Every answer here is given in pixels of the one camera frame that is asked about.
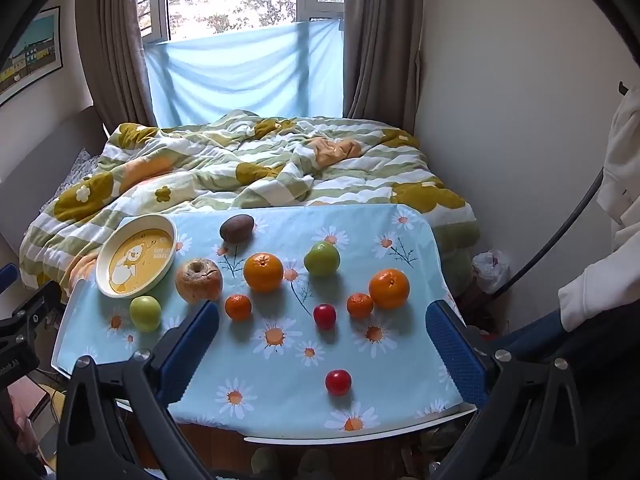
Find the light blue window cloth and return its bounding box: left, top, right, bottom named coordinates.
left=145, top=17, right=346, bottom=128

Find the brown curtain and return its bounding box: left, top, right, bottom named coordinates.
left=75, top=0, right=171, bottom=136
left=342, top=0, right=426, bottom=133

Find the wall poster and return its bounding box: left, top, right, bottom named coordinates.
left=0, top=6, right=63, bottom=108

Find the grey headboard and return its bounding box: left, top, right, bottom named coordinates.
left=0, top=107, right=108, bottom=241

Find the large orange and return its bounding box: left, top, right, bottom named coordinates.
left=243, top=252, right=285, bottom=294
left=369, top=268, right=411, bottom=310

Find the wrinkled brown apple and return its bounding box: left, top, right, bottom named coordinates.
left=175, top=258, right=224, bottom=305

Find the green apple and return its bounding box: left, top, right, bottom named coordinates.
left=303, top=241, right=341, bottom=278
left=130, top=295, right=163, bottom=333

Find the blue daisy print tablecloth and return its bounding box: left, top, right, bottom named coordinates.
left=52, top=205, right=473, bottom=441

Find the patterned grey pillow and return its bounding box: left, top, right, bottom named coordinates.
left=42, top=147, right=106, bottom=211

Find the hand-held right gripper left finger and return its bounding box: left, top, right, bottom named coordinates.
left=56, top=301, right=221, bottom=480

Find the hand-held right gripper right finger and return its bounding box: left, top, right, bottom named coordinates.
left=425, top=300, right=586, bottom=480

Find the yellow bear print bowl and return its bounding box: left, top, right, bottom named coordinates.
left=95, top=214, right=178, bottom=300

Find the small mandarin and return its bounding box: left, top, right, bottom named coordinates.
left=347, top=292, right=375, bottom=319
left=224, top=294, right=253, bottom=323

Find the green striped flower blanket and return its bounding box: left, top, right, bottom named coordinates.
left=20, top=110, right=481, bottom=301

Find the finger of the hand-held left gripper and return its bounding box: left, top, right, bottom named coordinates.
left=0, top=280, right=63, bottom=346
left=0, top=262, right=20, bottom=293

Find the white plastic bag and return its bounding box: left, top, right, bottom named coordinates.
left=472, top=250, right=512, bottom=295

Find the brown kiwi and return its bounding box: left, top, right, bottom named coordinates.
left=220, top=214, right=256, bottom=243

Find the black cable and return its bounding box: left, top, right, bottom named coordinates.
left=497, top=167, right=606, bottom=297

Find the red cherry tomato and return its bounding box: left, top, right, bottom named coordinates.
left=313, top=303, right=337, bottom=331
left=325, top=369, right=353, bottom=397

